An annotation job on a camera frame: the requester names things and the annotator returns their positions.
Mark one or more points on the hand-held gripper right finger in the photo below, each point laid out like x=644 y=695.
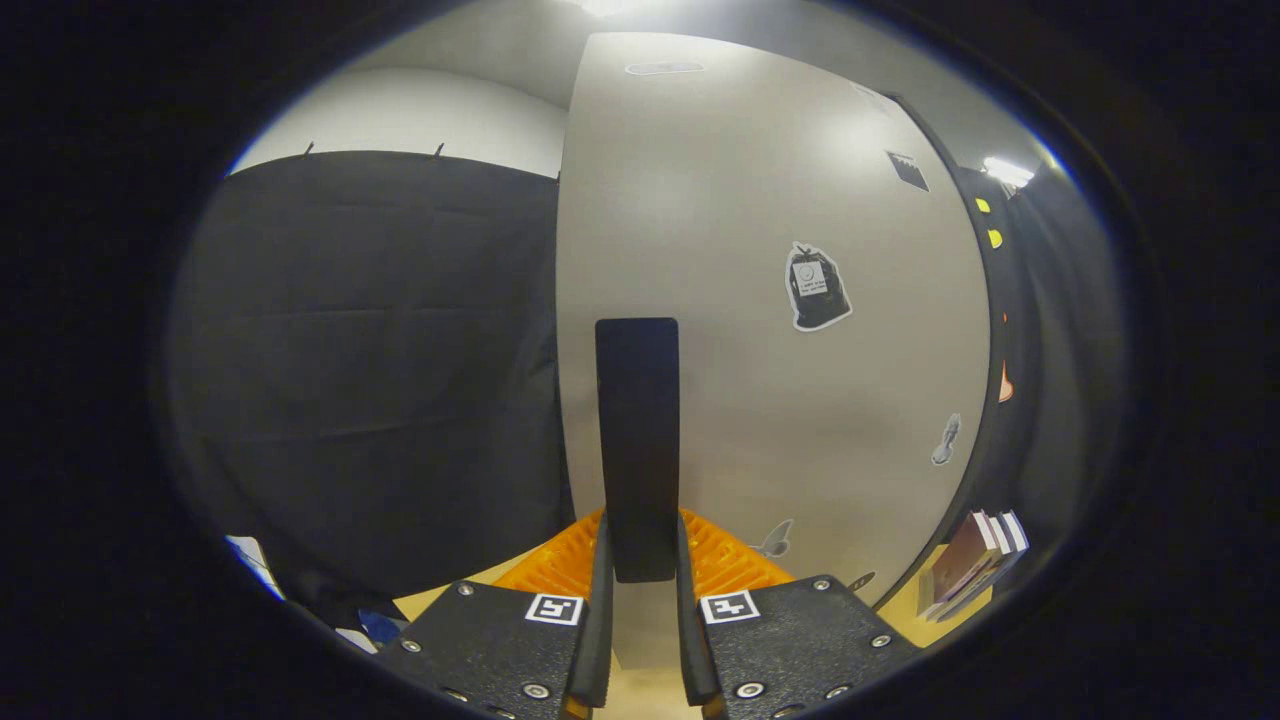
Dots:
x=688 y=630

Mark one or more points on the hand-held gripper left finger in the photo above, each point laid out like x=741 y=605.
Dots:
x=600 y=620

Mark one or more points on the small blue object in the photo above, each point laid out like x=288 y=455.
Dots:
x=380 y=627

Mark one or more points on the black backdrop cloth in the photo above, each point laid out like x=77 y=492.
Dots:
x=380 y=380

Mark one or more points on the yellowish spine book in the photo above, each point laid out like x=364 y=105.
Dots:
x=1003 y=540

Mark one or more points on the white blue book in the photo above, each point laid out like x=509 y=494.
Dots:
x=1018 y=535

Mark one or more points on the white flat object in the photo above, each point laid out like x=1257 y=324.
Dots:
x=252 y=562

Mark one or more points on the dark grey cabinet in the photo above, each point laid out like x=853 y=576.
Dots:
x=955 y=185

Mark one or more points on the large ceiling light panel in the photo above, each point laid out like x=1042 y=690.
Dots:
x=612 y=5

